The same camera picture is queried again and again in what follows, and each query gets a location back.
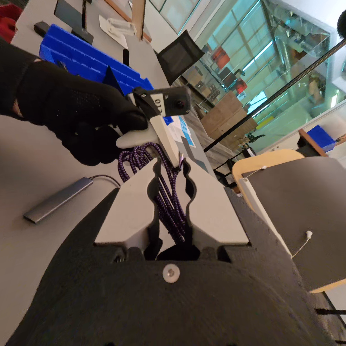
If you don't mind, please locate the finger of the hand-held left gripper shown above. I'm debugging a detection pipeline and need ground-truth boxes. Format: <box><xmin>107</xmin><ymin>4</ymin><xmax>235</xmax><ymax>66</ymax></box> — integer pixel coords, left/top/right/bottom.
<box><xmin>149</xmin><ymin>115</ymin><xmax>181</xmax><ymax>168</ymax></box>

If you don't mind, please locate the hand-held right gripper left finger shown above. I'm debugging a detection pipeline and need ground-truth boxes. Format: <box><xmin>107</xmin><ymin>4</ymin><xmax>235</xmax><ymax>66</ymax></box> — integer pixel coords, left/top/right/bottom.
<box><xmin>95</xmin><ymin>158</ymin><xmax>163</xmax><ymax>250</ymax></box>

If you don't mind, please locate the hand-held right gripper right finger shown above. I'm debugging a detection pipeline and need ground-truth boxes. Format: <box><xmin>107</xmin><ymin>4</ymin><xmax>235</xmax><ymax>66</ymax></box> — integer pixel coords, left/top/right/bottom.
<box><xmin>183</xmin><ymin>157</ymin><xmax>249</xmax><ymax>248</ymax></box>

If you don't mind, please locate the purple braided usb cable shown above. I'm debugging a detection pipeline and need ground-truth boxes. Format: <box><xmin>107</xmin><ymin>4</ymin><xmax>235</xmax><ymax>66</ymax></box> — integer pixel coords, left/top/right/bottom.
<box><xmin>117</xmin><ymin>142</ymin><xmax>187</xmax><ymax>244</ymax></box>

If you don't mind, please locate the grey usb hub with cable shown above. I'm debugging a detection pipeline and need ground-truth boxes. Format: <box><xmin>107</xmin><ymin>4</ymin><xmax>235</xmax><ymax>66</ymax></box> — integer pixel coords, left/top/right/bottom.
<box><xmin>23</xmin><ymin>174</ymin><xmax>121</xmax><ymax>224</ymax></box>

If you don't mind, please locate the blue plastic bin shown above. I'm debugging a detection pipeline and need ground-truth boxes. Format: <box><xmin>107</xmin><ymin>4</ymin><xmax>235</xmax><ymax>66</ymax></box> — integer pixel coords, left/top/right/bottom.
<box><xmin>307</xmin><ymin>125</ymin><xmax>337</xmax><ymax>153</ymax></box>
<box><xmin>39</xmin><ymin>24</ymin><xmax>154</xmax><ymax>96</ymax></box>

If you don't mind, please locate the person's left hand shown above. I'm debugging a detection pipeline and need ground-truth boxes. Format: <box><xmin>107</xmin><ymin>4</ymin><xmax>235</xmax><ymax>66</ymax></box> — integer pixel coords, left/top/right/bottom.
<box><xmin>16</xmin><ymin>61</ymin><xmax>148</xmax><ymax>166</ymax></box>

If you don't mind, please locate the printed paper sheet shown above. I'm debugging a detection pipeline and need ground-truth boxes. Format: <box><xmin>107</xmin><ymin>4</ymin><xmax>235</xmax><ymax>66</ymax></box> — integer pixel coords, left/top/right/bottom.
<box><xmin>162</xmin><ymin>116</ymin><xmax>196</xmax><ymax>148</ymax></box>

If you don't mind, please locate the white tablet stand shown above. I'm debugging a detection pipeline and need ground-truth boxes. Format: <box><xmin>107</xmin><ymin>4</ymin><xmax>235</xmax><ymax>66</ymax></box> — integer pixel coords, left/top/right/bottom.
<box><xmin>239</xmin><ymin>177</ymin><xmax>294</xmax><ymax>258</ymax></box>
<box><xmin>99</xmin><ymin>15</ymin><xmax>137</xmax><ymax>50</ymax></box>

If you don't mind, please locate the black mesh office chair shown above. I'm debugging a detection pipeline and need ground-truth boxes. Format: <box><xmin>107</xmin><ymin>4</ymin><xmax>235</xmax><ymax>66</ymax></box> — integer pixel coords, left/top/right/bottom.
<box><xmin>157</xmin><ymin>30</ymin><xmax>205</xmax><ymax>86</ymax></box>

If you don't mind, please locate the wooden board with dark panel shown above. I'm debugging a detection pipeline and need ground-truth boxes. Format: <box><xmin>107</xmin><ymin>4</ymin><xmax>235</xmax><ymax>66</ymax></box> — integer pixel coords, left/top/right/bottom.
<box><xmin>232</xmin><ymin>149</ymin><xmax>346</xmax><ymax>294</ymax></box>

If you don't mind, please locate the wooden desk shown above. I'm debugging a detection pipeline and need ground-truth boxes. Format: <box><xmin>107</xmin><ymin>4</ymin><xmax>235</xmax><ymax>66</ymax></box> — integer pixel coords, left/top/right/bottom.
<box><xmin>297</xmin><ymin>128</ymin><xmax>346</xmax><ymax>157</ymax></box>

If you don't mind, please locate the dark flat panel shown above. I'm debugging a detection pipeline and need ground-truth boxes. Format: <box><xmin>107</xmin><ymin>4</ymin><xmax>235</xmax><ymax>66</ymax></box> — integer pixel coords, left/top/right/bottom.
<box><xmin>54</xmin><ymin>0</ymin><xmax>94</xmax><ymax>45</ymax></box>

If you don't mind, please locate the small black device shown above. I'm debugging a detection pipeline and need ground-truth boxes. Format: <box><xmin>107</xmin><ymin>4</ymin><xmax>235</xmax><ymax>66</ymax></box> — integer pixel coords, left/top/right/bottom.
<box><xmin>34</xmin><ymin>22</ymin><xmax>51</xmax><ymax>37</ymax></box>

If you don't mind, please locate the red plastic bin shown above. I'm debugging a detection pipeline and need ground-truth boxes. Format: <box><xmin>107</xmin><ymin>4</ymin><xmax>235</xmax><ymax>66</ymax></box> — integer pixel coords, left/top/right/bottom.
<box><xmin>0</xmin><ymin>4</ymin><xmax>24</xmax><ymax>44</ymax></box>

